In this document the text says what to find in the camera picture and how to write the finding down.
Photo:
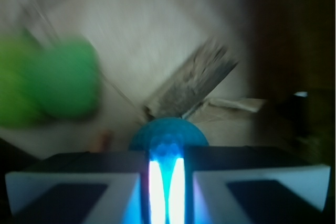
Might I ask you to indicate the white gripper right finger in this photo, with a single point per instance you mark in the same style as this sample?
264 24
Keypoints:
254 185

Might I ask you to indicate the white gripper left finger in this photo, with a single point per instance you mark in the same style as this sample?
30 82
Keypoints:
80 188

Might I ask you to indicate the blue ball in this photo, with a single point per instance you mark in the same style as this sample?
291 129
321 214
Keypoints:
165 140

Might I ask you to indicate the green fuzzy plush toy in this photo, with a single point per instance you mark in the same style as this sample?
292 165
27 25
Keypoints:
41 83

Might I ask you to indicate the brown wood bark piece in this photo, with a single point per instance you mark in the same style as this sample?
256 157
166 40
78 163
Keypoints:
206 67

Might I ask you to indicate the brown paper bag basin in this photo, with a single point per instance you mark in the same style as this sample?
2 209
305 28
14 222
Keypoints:
281 93

